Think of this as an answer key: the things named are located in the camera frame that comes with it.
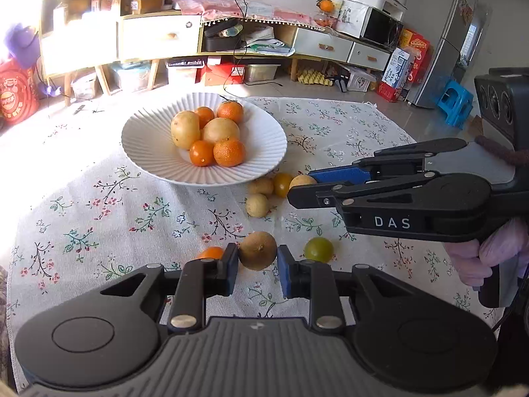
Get red printed bag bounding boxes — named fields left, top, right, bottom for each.
left=0, top=60, right=40, bottom=127

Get clear storage box blue contents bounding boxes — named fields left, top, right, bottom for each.
left=111, top=63, right=150, bottom=92

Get bumpy orange mandarin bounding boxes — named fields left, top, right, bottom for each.
left=213, top=138, right=247, bottom=168

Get glossy orange tomato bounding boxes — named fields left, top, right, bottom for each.
left=194, top=106, right=216, bottom=130
left=189, top=140, right=216, bottom=167

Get red and yellow boxes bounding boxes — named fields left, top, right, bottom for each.
left=399, top=28, right=430, bottom=85

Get blue and white carton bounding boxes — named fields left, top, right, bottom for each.
left=386, top=47, right=415, bottom=89

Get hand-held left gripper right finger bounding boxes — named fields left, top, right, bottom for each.
left=276, top=244, right=415, bottom=335

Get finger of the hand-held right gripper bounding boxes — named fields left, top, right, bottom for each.
left=288, top=170, right=439, bottom=212
left=307, top=137, right=469, bottom=185

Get black microwave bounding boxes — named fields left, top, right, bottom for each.
left=360, top=7, right=405, bottom=47

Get white drawer with wooden knob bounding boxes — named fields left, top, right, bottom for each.
left=120, top=16, right=202, bottom=54

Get brown kiwi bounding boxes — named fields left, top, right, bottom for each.
left=238, top=231, right=278, bottom=271

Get black lunch box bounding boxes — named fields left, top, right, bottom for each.
left=203, top=19, right=244, bottom=52

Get stack of papers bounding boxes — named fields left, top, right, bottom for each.
left=244, top=25, right=296, bottom=56

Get blue plastic stool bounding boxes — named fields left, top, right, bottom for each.
left=434, top=79, right=475, bottom=130

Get storage box with black lid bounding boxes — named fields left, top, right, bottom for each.
left=167, top=58, right=206, bottom=87

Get small clear storage box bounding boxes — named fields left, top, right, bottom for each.
left=71, top=72, right=100, bottom=100

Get small yellow loquat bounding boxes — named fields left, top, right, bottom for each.
left=288, top=174, right=318, bottom=191

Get small red box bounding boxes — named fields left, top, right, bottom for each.
left=376, top=80, right=403, bottom=103

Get person's right hand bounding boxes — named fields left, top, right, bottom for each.
left=444, top=218, right=529, bottom=291

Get brown cardboard box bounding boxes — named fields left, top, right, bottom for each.
left=131, top=0, right=164, bottom=14

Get floral tablecloth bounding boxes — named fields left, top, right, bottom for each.
left=6, top=96, right=507, bottom=393

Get yellow egg carton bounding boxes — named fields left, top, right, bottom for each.
left=297, top=68, right=333, bottom=87

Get white patterned box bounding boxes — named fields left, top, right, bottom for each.
left=346, top=68, right=377, bottom=92

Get small potato near plate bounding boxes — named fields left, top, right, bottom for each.
left=248, top=176, right=274, bottom=198

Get red storage box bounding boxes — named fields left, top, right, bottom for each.
left=202, top=63, right=249, bottom=85

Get white ribbed plate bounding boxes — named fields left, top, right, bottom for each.
left=121, top=92, right=288, bottom=187

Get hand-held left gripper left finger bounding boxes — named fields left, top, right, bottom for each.
left=99, top=243, right=240, bottom=335

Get grey refrigerator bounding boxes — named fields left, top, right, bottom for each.
left=407, top=0, right=492, bottom=110

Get long low wooden cabinet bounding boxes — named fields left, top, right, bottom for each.
left=200, top=19, right=393, bottom=81

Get purple cloth hat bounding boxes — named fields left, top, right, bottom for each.
left=3, top=22, right=40, bottom=69

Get pink table runner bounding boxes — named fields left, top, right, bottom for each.
left=173, top=0, right=327, bottom=29

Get plain white drawer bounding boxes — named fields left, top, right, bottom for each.
left=41, top=29, right=118, bottom=76

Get white floral picture board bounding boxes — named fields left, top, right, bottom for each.
left=334, top=0, right=368, bottom=38

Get orange mandarin with stem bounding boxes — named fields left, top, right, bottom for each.
left=216, top=96, right=244, bottom=125

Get small potato on cloth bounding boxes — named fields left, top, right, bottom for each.
left=245, top=194, right=269, bottom=218

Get wide white cabinet drawer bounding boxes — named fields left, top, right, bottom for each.
left=294, top=29, right=354, bottom=62

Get small green lime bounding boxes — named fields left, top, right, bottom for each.
left=304, top=237, right=335, bottom=264

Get yellow-orange kumquat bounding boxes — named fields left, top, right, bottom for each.
left=273, top=172, right=295, bottom=198

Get large yellow pear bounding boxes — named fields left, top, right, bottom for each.
left=201, top=117, right=241, bottom=145
left=171, top=110, right=202, bottom=151

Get narrow white cabinet drawer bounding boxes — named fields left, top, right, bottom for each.
left=349, top=42, right=392, bottom=71

